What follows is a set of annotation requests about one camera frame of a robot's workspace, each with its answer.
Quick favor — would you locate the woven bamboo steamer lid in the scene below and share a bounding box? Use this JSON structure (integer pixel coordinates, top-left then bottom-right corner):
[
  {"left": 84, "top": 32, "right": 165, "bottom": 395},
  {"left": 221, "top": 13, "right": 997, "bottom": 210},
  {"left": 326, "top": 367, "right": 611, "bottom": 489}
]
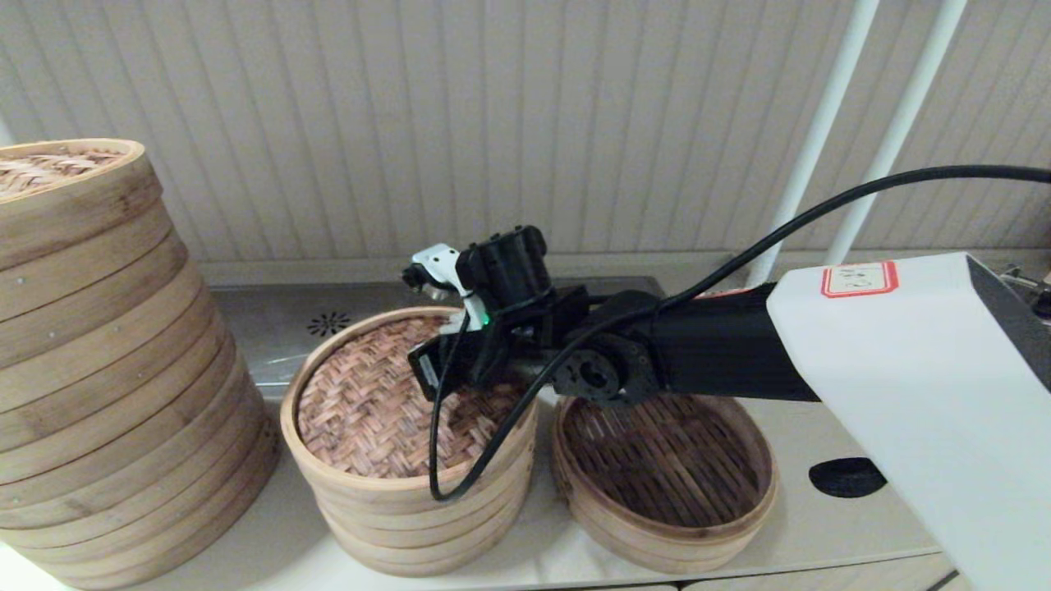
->
[{"left": 280, "top": 307, "right": 540, "bottom": 511}]

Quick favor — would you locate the small bamboo steamer basket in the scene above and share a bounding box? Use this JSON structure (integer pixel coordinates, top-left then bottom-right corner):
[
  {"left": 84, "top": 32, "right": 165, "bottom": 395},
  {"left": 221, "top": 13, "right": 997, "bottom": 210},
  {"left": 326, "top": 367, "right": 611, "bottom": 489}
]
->
[
  {"left": 550, "top": 392, "right": 778, "bottom": 575},
  {"left": 305, "top": 447, "right": 539, "bottom": 549},
  {"left": 320, "top": 484, "right": 530, "bottom": 577}
]

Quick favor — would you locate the large bamboo steamer basket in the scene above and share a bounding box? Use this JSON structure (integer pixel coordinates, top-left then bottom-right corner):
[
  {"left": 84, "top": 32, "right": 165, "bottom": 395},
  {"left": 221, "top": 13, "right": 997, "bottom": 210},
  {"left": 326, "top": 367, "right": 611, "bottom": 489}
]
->
[
  {"left": 0, "top": 470, "right": 280, "bottom": 590},
  {"left": 0, "top": 413, "right": 282, "bottom": 545},
  {"left": 0, "top": 358, "right": 266, "bottom": 508},
  {"left": 0, "top": 282, "right": 239, "bottom": 452},
  {"left": 0, "top": 195, "right": 206, "bottom": 370}
]

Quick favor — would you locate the large woven bamboo lid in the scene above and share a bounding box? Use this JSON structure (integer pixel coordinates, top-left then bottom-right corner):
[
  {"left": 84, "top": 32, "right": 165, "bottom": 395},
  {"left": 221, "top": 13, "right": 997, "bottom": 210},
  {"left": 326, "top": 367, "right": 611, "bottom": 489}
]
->
[{"left": 0, "top": 138, "right": 163, "bottom": 272}]

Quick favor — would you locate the round steel pot lid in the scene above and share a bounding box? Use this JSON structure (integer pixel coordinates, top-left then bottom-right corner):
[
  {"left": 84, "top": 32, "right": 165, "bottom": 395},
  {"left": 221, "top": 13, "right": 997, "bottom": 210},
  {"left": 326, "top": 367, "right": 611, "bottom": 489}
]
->
[{"left": 1014, "top": 275, "right": 1051, "bottom": 323}]

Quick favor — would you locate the stainless steel steam plate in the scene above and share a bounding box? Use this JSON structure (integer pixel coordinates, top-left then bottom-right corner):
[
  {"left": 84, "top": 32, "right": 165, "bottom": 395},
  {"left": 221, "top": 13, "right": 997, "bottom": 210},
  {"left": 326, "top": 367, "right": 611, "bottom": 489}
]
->
[{"left": 212, "top": 277, "right": 666, "bottom": 387}]

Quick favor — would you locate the white metal pole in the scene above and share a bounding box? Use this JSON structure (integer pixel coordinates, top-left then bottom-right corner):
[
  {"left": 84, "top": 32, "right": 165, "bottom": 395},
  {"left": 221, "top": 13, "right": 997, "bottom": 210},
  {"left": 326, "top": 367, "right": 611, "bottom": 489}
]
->
[
  {"left": 824, "top": 0, "right": 968, "bottom": 265},
  {"left": 751, "top": 0, "right": 881, "bottom": 288}
]

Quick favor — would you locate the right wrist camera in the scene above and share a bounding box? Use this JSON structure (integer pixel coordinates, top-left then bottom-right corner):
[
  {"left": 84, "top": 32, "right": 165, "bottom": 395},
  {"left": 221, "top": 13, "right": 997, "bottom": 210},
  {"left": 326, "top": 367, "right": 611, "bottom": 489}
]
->
[{"left": 401, "top": 226, "right": 549, "bottom": 333}]

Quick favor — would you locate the black cable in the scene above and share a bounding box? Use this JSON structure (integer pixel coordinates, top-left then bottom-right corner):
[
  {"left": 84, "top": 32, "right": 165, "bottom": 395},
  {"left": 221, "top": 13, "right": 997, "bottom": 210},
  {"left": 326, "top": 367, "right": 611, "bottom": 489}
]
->
[{"left": 429, "top": 164, "right": 1051, "bottom": 503}]

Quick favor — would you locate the steel utensil handle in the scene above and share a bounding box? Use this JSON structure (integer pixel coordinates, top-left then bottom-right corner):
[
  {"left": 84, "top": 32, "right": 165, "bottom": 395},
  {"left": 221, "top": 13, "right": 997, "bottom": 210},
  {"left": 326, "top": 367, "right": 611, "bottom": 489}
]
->
[{"left": 998, "top": 264, "right": 1050, "bottom": 295}]

